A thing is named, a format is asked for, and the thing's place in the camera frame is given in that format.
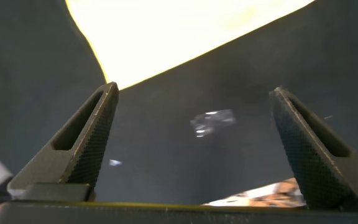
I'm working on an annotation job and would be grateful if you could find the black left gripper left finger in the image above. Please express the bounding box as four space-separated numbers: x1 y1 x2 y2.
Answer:
6 81 120 202

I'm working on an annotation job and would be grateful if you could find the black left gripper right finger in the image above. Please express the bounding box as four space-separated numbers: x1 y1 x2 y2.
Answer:
268 86 358 211

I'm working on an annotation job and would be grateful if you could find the yellow towel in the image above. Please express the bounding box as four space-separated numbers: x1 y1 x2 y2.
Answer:
64 0 316 91

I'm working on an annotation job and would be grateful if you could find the black table cloth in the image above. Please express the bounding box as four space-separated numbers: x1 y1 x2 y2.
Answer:
0 0 358 208

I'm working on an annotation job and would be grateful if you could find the crumpled silver foil scrap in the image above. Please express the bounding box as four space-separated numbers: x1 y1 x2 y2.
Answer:
190 108 237 138

